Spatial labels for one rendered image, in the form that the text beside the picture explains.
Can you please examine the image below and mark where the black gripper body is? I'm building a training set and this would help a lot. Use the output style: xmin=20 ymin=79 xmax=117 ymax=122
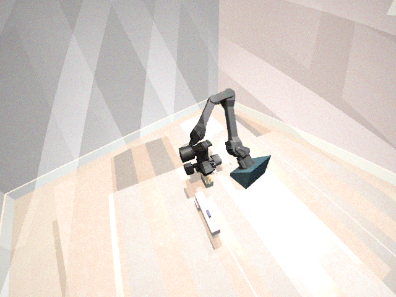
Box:
xmin=183 ymin=154 xmax=222 ymax=176

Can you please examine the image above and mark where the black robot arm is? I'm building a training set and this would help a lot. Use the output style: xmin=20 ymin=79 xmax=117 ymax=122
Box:
xmin=179 ymin=88 xmax=256 ymax=176

